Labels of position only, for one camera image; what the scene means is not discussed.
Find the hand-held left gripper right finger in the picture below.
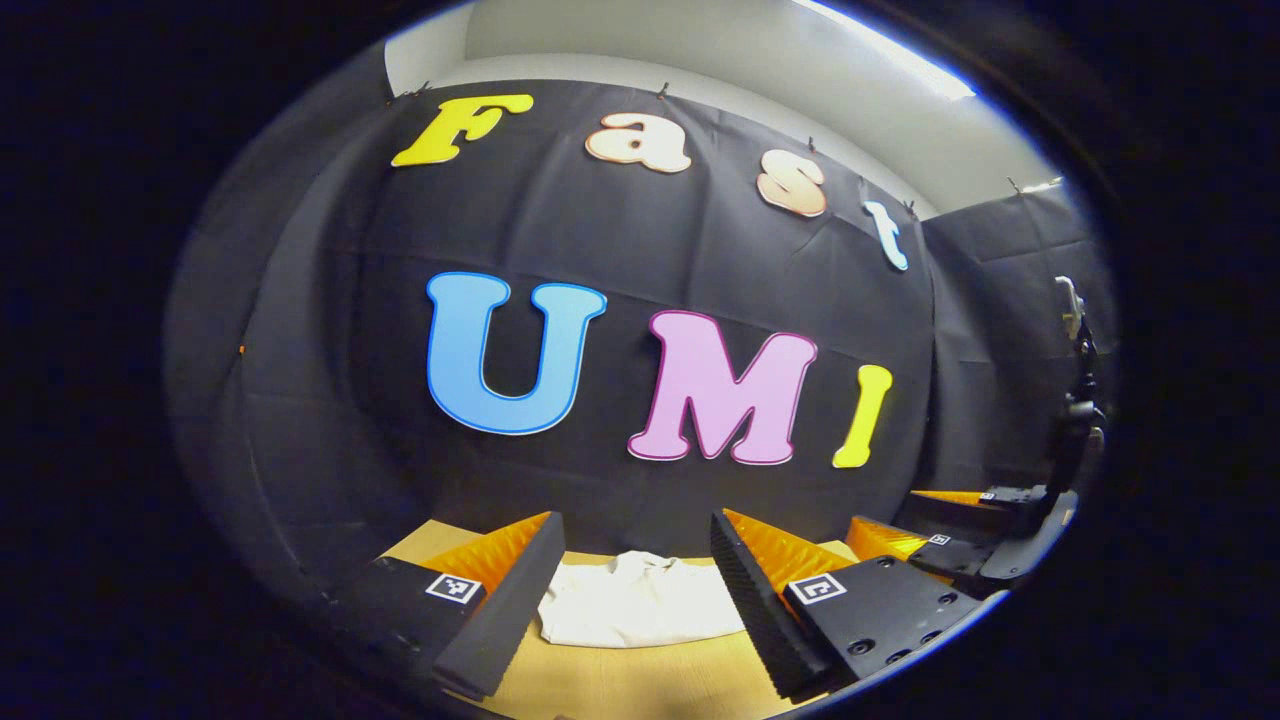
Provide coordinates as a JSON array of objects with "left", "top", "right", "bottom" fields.
[{"left": 710, "top": 508, "right": 986, "bottom": 701}]

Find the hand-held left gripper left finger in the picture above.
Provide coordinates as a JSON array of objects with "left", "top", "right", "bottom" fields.
[{"left": 335, "top": 510, "right": 567, "bottom": 701}]

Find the white button shirt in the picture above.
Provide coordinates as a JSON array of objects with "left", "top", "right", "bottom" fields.
[{"left": 538, "top": 550, "right": 749, "bottom": 649}]

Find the black backdrop cloth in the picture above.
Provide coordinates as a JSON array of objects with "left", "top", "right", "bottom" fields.
[{"left": 165, "top": 78, "right": 1119, "bottom": 621}]

